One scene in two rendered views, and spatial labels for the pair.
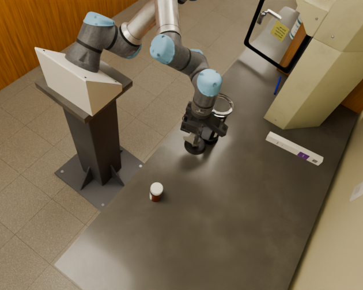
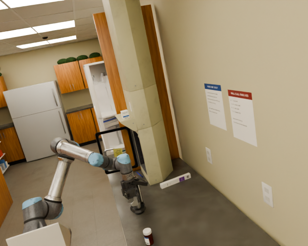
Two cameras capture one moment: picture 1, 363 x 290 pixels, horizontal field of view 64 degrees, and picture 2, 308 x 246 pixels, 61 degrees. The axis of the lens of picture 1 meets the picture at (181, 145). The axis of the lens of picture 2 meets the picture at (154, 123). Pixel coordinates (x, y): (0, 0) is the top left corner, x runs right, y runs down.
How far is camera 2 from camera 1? 0.95 m
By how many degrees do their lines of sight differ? 50
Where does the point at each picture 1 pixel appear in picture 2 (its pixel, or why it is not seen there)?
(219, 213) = (183, 219)
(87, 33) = (32, 211)
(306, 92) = (155, 153)
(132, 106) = not seen: outside the picture
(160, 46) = (95, 156)
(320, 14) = (132, 120)
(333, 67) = (154, 134)
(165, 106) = not seen: outside the picture
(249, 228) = (200, 211)
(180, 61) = (106, 159)
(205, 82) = (123, 157)
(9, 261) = not seen: outside the picture
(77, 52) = (33, 226)
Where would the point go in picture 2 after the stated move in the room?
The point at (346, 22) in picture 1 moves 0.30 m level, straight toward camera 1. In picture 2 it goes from (143, 116) to (152, 124)
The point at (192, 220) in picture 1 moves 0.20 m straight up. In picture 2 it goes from (177, 231) to (170, 201)
